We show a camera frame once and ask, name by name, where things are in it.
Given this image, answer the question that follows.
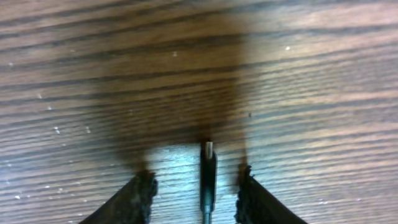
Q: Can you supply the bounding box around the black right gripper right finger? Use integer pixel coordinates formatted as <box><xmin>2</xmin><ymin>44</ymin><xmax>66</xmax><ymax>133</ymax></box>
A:
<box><xmin>234</xmin><ymin>166</ymin><xmax>307</xmax><ymax>224</ymax></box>

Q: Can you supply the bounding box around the black charger cable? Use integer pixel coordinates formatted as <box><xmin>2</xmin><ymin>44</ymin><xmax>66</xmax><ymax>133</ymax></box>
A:
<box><xmin>199</xmin><ymin>141</ymin><xmax>218</xmax><ymax>224</ymax></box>

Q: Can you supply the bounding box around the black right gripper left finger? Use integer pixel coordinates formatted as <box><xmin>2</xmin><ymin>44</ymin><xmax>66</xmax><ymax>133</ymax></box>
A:
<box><xmin>80</xmin><ymin>170</ymin><xmax>158</xmax><ymax>224</ymax></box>

